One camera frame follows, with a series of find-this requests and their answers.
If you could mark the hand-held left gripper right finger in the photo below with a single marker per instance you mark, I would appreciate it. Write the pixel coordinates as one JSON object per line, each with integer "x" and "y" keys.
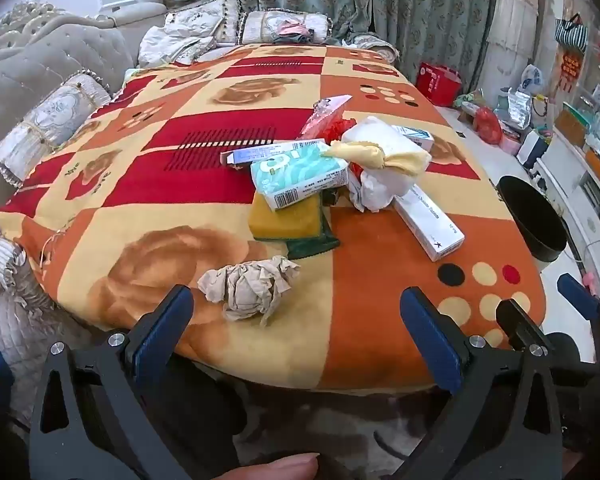
{"x": 430, "y": 340}

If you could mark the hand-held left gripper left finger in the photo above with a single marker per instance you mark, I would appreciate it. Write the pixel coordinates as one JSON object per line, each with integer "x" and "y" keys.
{"x": 162, "y": 332}

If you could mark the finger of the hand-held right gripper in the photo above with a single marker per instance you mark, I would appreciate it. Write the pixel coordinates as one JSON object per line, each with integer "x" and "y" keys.
{"x": 517, "y": 325}
{"x": 572, "y": 292}

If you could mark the black trash bin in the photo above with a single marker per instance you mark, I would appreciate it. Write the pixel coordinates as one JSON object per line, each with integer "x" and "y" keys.
{"x": 535, "y": 220}

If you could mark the brown paper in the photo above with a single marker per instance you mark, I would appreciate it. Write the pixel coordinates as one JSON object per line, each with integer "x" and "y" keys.
{"x": 250, "y": 290}

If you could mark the long white box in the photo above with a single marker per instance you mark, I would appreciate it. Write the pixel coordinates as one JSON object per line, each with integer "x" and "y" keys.
{"x": 430, "y": 225}

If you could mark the green scouring pad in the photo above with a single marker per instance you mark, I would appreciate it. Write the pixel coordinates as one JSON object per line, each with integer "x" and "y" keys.
{"x": 315, "y": 245}

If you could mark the white plastic bag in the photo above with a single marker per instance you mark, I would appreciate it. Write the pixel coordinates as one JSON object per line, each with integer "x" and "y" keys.
{"x": 530, "y": 80}
{"x": 380, "y": 187}

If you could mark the yellow sponge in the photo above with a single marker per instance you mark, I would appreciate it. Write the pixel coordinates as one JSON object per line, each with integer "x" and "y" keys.
{"x": 280, "y": 220}

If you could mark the yellow cloth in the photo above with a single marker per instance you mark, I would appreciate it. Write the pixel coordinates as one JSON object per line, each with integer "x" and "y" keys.
{"x": 380, "y": 157}

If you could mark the white cloth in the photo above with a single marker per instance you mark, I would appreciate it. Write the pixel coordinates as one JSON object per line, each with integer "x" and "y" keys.
{"x": 375, "y": 135}

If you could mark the teal white tissue pack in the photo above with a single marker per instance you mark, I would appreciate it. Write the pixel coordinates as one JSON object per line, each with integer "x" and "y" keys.
{"x": 300, "y": 170}

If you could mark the pink and white plastic packet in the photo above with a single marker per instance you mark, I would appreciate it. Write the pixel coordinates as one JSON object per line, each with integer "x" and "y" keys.
{"x": 325, "y": 112}

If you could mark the person's left hand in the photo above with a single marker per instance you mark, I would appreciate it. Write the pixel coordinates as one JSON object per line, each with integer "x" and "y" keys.
{"x": 275, "y": 467}

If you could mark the orange red printed blanket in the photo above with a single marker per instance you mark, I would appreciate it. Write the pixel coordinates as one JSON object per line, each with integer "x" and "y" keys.
{"x": 180, "y": 240}

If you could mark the white TV cabinet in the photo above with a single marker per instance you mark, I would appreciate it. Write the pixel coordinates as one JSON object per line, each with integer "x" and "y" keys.
{"x": 570, "y": 195}

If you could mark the grey patterned rug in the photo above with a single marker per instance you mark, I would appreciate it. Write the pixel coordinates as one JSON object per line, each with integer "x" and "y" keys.
{"x": 330, "y": 430}

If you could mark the white navy box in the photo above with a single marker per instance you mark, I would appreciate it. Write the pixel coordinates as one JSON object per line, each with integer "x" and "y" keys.
{"x": 532, "y": 150}

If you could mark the grey quilted sofa cover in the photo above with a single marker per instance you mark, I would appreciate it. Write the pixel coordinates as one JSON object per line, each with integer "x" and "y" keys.
{"x": 10, "y": 330}

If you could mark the pink box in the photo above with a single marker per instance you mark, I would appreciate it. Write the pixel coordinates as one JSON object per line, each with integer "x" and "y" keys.
{"x": 509, "y": 144}

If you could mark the wooden box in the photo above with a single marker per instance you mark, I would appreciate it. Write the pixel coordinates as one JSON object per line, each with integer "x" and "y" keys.
{"x": 570, "y": 127}

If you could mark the red plastic bag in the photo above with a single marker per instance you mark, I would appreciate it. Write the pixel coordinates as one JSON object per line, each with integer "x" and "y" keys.
{"x": 487, "y": 125}

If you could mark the silver foil bag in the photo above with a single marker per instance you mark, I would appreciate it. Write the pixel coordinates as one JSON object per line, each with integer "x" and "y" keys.
{"x": 519, "y": 110}

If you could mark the light blue toothpaste box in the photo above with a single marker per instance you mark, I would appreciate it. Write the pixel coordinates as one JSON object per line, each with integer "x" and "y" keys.
{"x": 260, "y": 152}

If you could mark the small white blue box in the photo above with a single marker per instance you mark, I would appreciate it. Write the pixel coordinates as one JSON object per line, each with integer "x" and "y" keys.
{"x": 415, "y": 135}

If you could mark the red crumpled wrapper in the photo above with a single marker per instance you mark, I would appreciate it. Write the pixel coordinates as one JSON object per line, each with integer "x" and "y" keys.
{"x": 337, "y": 127}

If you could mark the embroidered bolster cushion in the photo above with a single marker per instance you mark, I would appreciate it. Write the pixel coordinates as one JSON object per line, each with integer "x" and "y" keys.
{"x": 55, "y": 120}

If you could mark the red box by curtain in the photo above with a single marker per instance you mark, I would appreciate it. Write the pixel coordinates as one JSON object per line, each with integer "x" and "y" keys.
{"x": 437, "y": 82}

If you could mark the striped tote bag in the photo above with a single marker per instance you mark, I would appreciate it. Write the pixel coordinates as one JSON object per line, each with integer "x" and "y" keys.
{"x": 571, "y": 32}

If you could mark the lace-covered air conditioner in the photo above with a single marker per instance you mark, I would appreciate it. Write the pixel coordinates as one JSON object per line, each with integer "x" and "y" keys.
{"x": 510, "y": 20}

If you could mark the folded white quilt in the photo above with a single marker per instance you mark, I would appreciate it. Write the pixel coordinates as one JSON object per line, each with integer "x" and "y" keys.
{"x": 175, "y": 45}

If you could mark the grey tufted sofa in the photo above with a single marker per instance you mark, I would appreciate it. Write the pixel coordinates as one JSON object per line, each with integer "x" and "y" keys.
{"x": 30, "y": 75}

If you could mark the embroidered beige pillow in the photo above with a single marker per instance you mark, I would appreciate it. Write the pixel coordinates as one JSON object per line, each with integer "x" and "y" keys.
{"x": 260, "y": 25}
{"x": 200, "y": 17}

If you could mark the pink grey clothes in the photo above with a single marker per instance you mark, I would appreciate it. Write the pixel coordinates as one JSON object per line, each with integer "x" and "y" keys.
{"x": 292, "y": 32}

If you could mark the red wall hanging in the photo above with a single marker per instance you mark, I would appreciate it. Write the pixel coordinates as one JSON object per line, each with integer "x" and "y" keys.
{"x": 569, "y": 67}

